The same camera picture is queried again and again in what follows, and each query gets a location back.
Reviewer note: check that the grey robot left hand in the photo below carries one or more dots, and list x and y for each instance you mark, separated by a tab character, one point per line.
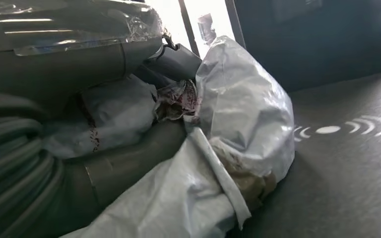
62	72

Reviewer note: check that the dark window frame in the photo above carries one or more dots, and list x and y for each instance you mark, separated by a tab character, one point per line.
188	26

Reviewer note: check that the grey plastic parcel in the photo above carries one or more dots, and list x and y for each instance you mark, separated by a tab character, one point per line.
243	108

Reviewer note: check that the black inbound scanner machine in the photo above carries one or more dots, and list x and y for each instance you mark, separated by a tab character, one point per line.
341	180

